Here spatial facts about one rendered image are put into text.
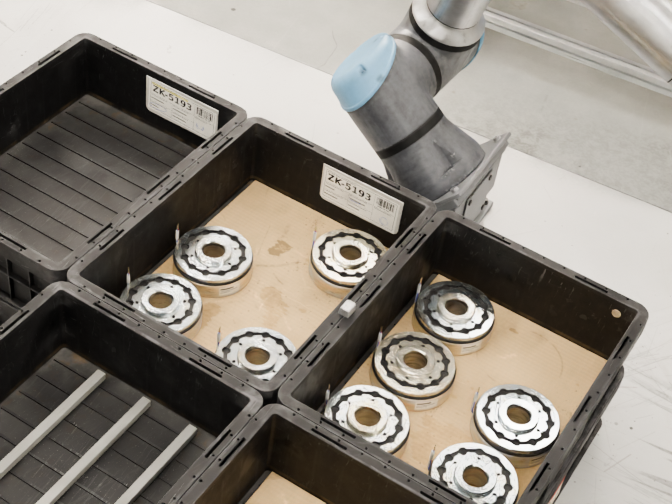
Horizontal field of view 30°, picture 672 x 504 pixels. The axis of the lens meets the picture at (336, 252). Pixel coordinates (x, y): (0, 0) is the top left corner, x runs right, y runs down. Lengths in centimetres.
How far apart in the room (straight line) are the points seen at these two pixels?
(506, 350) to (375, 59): 47
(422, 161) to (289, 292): 32
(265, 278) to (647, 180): 181
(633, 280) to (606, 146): 143
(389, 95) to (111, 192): 42
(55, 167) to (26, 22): 56
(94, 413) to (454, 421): 43
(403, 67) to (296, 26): 176
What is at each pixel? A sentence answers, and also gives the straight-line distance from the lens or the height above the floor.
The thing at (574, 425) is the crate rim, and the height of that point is 93.
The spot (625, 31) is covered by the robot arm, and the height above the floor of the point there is 120.
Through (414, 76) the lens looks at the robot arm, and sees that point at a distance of 184.
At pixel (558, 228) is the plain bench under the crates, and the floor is 70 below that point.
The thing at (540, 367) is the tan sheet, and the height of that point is 83.
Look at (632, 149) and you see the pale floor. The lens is 339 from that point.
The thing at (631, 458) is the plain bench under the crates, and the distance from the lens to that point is 173.
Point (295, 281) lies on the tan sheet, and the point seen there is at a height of 83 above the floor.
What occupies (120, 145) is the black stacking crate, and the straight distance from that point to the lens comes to 184.
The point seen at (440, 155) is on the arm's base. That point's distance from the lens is 184.
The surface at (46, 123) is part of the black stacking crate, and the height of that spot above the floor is 83.
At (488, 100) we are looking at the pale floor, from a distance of 342.
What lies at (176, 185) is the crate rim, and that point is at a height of 93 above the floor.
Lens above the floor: 201
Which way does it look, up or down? 44 degrees down
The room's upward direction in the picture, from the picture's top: 9 degrees clockwise
